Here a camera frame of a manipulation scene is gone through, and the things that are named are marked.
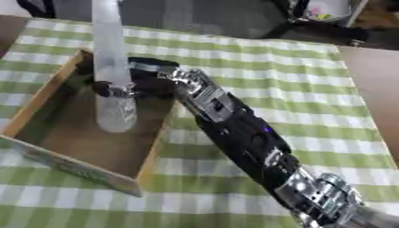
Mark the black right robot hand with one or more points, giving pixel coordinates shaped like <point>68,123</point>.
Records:
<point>155,84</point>

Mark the clear plastic bottle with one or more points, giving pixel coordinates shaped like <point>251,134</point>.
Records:
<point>111,59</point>

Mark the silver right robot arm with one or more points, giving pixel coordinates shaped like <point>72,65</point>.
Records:
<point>244,139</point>

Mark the tan cardboard box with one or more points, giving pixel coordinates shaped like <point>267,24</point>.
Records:
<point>88,133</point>

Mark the black office chair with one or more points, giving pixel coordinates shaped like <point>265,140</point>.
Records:
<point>324,28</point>

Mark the white bag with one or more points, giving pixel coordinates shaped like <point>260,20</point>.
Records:
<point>327,8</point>

